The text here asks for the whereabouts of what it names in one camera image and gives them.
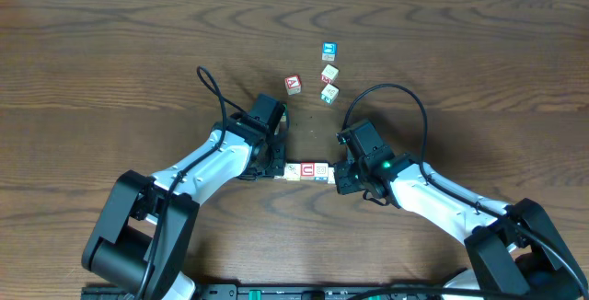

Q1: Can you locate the plain cream wooden block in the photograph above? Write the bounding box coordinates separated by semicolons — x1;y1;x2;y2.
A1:
328;167;335;184

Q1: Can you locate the blue-edged number 3 block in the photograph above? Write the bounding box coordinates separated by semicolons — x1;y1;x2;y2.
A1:
314;163;329;181

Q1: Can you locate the red U wooden block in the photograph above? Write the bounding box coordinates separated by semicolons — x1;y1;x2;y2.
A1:
300;162;316;180

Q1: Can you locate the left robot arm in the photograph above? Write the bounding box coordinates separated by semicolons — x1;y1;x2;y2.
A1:
81;94;286;299

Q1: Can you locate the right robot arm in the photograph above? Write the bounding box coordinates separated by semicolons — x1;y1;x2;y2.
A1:
335;120;588;299

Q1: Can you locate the green 4 wooden block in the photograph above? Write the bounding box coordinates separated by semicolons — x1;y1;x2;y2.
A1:
281;103;288;122

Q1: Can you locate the red A wooden block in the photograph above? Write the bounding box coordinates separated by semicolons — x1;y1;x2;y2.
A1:
284;75;302;95

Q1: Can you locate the green J wooden block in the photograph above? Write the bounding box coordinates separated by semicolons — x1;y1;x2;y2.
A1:
320;84;340;105

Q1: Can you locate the red M wooden block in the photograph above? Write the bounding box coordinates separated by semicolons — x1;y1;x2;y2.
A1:
320;64;340;85

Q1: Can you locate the blue-top wooden block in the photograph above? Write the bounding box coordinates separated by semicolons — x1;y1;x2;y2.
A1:
321;42;338;62

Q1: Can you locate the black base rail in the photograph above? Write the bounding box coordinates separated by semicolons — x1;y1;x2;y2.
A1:
80;284;457;300

